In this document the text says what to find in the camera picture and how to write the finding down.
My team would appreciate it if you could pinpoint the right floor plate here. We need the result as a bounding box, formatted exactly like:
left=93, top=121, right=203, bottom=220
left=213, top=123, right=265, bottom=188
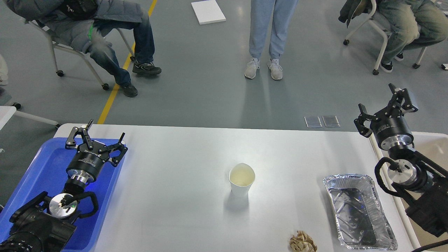
left=323, top=116, right=341, bottom=128

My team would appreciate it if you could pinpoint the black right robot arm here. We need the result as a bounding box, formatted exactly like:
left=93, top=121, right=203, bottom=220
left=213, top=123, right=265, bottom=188
left=354, top=83, right=448, bottom=237

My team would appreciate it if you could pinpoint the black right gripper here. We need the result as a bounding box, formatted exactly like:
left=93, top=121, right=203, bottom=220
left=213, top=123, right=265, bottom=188
left=354, top=83, right=419, bottom=151

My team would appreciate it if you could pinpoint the seated person in green trousers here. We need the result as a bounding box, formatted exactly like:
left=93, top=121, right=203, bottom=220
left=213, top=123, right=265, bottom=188
left=338, top=0, right=448, bottom=73

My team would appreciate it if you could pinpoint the crumpled brown paper ball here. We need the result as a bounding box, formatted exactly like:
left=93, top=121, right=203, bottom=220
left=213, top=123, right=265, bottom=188
left=289, top=231, right=318, bottom=252

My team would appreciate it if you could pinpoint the left floor plate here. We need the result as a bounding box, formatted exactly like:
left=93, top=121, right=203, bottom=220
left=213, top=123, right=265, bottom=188
left=304, top=116, right=322, bottom=128

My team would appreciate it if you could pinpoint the standing person in light jeans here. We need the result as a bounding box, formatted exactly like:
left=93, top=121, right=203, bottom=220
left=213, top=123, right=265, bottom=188
left=244, top=0, right=299, bottom=81

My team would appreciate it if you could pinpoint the white chair left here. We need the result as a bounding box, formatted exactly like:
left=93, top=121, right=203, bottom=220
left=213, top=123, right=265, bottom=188
left=24, top=19, right=136, bottom=91

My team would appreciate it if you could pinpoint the white chair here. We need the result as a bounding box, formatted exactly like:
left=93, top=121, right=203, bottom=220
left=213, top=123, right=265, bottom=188
left=24, top=19, right=136, bottom=91
left=343, top=0, right=427, bottom=76

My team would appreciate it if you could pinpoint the floor plate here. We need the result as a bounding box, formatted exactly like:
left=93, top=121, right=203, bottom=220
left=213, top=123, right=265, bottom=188
left=323, top=116, right=341, bottom=128
left=304, top=116, right=322, bottom=128

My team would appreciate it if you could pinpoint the white chair right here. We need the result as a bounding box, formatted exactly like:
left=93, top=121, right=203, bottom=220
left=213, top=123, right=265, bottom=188
left=343, top=0, right=427, bottom=76

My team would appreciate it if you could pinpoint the seated person in grey jacket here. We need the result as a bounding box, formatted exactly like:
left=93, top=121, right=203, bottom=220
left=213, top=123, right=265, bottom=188
left=5, top=0, right=162, bottom=97

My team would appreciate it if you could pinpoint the white flat board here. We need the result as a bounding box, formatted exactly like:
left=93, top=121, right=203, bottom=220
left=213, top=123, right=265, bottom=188
left=191, top=0, right=226, bottom=25

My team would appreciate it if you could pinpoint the beige plastic bin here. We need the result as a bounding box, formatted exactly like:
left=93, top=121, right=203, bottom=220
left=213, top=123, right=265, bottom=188
left=378, top=131, right=447, bottom=252

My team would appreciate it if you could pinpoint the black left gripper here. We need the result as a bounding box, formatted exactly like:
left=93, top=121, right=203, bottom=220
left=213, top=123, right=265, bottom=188
left=65, top=119, right=128, bottom=182

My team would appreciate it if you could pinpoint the aluminium foil tray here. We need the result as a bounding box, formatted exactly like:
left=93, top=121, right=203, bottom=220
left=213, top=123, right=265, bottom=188
left=323, top=174, right=398, bottom=251

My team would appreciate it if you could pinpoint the blue plastic tray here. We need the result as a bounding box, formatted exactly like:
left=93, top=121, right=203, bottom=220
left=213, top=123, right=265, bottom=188
left=0, top=138, right=124, bottom=252

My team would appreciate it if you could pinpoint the white paper cup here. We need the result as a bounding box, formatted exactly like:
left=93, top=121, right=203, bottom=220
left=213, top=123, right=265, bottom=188
left=229, top=163, right=256, bottom=197

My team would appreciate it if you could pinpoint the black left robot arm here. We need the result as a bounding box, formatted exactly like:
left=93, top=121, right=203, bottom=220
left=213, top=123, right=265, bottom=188
left=1, top=121, right=128, bottom=252

